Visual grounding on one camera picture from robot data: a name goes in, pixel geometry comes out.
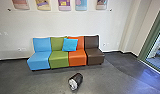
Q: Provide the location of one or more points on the black trash bag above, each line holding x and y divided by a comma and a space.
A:
76, 80

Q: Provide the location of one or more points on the blue square cushion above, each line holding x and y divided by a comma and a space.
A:
70, 45

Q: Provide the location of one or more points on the orange sofa seat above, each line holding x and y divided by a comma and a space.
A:
77, 58

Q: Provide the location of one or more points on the brown sofa seat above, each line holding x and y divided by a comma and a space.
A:
95, 55

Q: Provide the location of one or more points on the green sofa seat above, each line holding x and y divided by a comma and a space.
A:
58, 60

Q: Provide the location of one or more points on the blue sofa seat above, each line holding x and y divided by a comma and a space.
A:
39, 60

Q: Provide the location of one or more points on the white wall outlet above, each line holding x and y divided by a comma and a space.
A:
19, 49
105, 44

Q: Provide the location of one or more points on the light blue wall poster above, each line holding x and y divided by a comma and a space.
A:
81, 4

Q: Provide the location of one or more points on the purple wall poster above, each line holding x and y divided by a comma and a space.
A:
64, 4

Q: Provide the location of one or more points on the yellow wall poster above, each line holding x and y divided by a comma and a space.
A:
43, 4

